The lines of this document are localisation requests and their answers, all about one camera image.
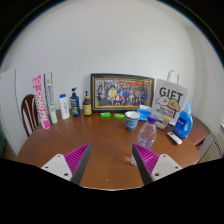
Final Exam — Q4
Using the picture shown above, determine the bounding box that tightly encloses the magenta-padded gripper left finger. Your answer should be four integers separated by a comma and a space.
40, 143, 92, 185

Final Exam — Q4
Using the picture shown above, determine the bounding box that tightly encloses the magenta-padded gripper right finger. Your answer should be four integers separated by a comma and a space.
131, 143, 184, 186

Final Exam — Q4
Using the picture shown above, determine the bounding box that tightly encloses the clear purple-capped water bottle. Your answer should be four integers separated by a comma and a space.
130, 114, 158, 167

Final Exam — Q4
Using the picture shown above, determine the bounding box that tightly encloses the white remote control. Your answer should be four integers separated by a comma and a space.
166, 131, 183, 146

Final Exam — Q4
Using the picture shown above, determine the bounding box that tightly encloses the blue painted paper cup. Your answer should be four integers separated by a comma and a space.
124, 110, 141, 132

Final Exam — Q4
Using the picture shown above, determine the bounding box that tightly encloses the colourful puzzle cube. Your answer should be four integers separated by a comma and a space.
162, 116, 172, 127

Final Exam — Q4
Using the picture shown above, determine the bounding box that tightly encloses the blue tissue pack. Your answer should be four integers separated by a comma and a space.
137, 104, 153, 122

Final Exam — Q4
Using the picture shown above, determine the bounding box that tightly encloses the blue detergent bottle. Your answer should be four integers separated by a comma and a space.
172, 103, 194, 140

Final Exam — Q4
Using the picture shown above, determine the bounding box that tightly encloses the white bottle with blue cap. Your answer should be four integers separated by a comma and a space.
58, 93, 71, 120

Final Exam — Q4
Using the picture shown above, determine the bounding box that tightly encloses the dark blue pump bottle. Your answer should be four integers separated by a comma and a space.
69, 87, 81, 118

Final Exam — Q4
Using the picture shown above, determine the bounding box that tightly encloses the amber pump bottle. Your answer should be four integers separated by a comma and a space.
82, 90, 93, 117

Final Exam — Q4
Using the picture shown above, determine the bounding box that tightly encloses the pink and white long box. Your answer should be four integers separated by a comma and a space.
32, 74, 51, 131

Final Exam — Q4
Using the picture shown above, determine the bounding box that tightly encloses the green and white long box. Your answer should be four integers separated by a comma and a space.
43, 71, 59, 125

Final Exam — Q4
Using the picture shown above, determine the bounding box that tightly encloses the white printed paper bag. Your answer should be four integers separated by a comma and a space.
151, 69, 189, 127

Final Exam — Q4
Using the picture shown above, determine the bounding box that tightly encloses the brown wooden chair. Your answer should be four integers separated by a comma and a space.
20, 93, 40, 138

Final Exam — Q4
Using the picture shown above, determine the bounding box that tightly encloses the white radiator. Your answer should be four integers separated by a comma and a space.
199, 133, 224, 164

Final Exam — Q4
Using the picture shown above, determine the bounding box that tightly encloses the dark framed group picture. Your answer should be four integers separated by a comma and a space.
90, 73, 156, 113

